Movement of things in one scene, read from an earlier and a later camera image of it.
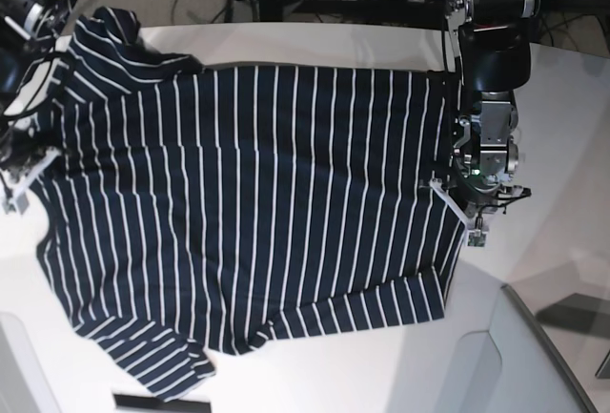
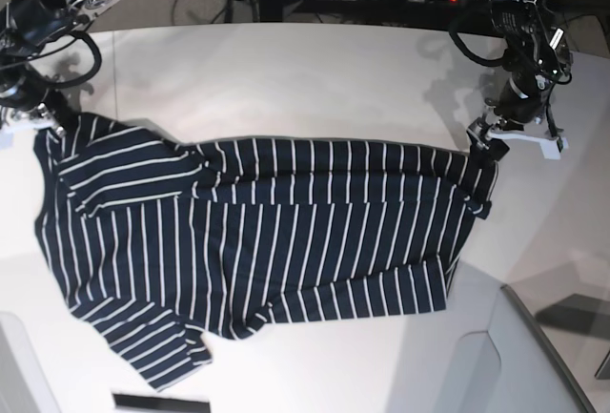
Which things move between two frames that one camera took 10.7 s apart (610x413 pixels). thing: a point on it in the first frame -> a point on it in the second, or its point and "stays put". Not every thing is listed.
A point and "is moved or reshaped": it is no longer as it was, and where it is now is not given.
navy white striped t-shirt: [189, 210] is moved or reshaped
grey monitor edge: [562, 362] stays put
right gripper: [474, 199] -> [519, 99]
